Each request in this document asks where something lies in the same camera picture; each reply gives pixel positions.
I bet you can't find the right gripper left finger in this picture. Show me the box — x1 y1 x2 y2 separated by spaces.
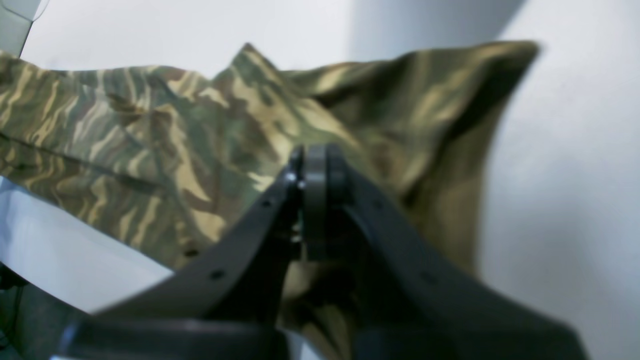
60 146 304 360

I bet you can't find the camouflage T-shirt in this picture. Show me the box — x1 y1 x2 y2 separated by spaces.
1 41 538 360

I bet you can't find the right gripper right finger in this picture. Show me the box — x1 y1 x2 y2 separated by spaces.
302 145 586 360

